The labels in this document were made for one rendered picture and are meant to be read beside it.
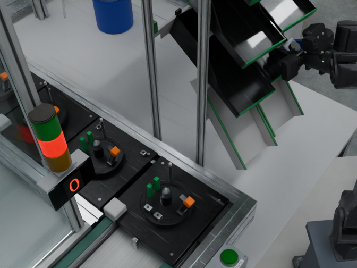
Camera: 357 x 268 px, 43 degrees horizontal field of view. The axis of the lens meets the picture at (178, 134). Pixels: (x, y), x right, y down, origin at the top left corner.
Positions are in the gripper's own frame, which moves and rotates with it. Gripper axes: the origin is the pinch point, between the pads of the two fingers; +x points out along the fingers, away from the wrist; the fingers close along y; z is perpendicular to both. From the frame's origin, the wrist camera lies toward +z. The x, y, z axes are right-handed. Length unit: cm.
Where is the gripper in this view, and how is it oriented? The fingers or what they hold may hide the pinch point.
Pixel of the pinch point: (291, 49)
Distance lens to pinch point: 123.8
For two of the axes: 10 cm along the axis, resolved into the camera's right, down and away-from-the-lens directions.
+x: -6.4, -3.9, 6.6
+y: -7.4, 5.3, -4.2
